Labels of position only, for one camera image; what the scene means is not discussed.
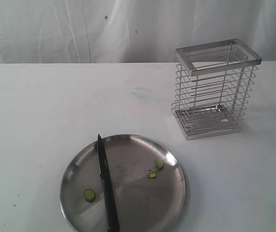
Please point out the small green vegetable piece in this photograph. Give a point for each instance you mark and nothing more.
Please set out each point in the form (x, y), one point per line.
(152, 175)

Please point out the green vegetable slice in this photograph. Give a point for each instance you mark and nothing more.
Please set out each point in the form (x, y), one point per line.
(89, 195)

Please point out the black serrated knife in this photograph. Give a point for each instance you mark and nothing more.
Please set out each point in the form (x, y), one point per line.
(110, 204)

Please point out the round steel plate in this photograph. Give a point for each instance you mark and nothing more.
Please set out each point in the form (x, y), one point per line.
(143, 205)

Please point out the white backdrop curtain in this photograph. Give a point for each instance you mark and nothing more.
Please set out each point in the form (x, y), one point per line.
(94, 31)

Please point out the metal wire utensil holder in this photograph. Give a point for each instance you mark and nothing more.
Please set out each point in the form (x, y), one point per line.
(213, 82)

